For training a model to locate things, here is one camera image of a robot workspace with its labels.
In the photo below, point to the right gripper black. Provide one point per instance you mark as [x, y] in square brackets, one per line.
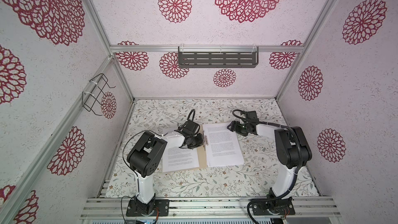
[237, 126]

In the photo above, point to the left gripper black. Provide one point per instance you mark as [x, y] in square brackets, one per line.
[200, 142]

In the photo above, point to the printed paper sheet back wall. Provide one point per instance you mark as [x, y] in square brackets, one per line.
[223, 148]

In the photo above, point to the beige file folder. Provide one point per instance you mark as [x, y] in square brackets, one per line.
[202, 154]

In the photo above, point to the printed paper sheet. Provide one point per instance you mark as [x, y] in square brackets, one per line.
[175, 158]

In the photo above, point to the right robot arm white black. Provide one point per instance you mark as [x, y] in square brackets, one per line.
[292, 148]

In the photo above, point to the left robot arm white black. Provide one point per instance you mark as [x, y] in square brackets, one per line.
[144, 159]

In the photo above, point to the chrome folder clip mechanism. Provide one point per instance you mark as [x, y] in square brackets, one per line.
[205, 141]

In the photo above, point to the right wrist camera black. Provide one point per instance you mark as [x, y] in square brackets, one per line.
[251, 116]

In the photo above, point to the grey metal wall shelf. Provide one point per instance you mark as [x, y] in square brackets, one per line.
[220, 59]

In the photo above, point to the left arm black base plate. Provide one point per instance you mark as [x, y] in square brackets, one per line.
[155, 208]

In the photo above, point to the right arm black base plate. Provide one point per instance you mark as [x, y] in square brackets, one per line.
[268, 206]

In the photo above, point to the black wire wall rack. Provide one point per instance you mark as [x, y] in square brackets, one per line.
[92, 96]

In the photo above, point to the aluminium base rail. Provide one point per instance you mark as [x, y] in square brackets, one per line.
[219, 207]

